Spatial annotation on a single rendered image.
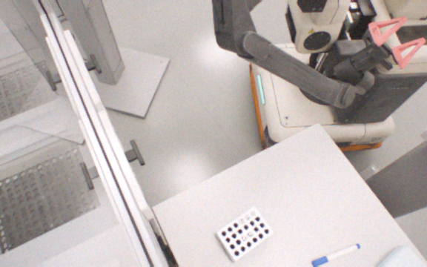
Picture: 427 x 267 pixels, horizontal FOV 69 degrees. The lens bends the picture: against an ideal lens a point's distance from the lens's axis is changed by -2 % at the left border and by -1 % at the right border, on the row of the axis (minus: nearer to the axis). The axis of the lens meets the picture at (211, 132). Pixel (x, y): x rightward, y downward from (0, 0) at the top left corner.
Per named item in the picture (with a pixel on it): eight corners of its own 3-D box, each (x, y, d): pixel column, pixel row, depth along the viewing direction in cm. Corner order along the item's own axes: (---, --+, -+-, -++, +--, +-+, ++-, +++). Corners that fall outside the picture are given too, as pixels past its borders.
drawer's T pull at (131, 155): (134, 140, 80) (133, 138, 79) (146, 165, 77) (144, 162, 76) (121, 146, 79) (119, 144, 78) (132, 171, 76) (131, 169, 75)
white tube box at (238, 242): (252, 208, 87) (254, 205, 83) (271, 235, 84) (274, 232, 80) (215, 234, 83) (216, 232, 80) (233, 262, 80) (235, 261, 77)
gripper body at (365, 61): (375, 47, 75) (348, 64, 80) (395, 67, 80) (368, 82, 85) (368, 30, 79) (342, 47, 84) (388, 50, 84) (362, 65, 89)
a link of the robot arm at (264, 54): (250, 24, 59) (221, 19, 67) (238, 52, 60) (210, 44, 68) (361, 94, 84) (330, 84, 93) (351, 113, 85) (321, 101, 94)
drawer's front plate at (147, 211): (113, 127, 90) (103, 108, 81) (154, 217, 79) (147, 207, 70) (108, 130, 90) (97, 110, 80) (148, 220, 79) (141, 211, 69)
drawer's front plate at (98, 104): (80, 53, 103) (68, 28, 93) (110, 121, 91) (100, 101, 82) (75, 55, 102) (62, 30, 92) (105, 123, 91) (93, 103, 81)
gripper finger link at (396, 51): (420, 38, 72) (381, 61, 78) (433, 53, 76) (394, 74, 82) (411, 20, 76) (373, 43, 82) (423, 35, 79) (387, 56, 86)
